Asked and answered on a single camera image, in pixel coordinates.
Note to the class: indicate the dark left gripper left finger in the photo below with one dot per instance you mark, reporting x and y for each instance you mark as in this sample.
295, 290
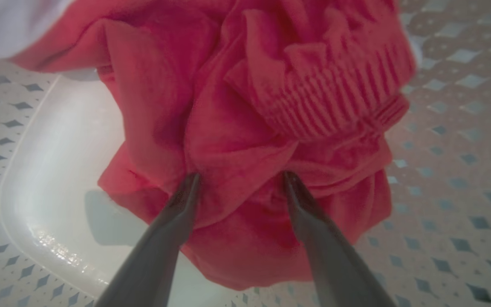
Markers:
160, 251

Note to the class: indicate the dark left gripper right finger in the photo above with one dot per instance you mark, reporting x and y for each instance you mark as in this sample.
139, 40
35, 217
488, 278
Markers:
335, 264

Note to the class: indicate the red garment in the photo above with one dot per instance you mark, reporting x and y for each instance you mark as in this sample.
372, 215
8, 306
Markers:
228, 106

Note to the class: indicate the white laundry basket brown rim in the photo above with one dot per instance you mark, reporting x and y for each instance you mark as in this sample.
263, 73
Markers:
58, 170

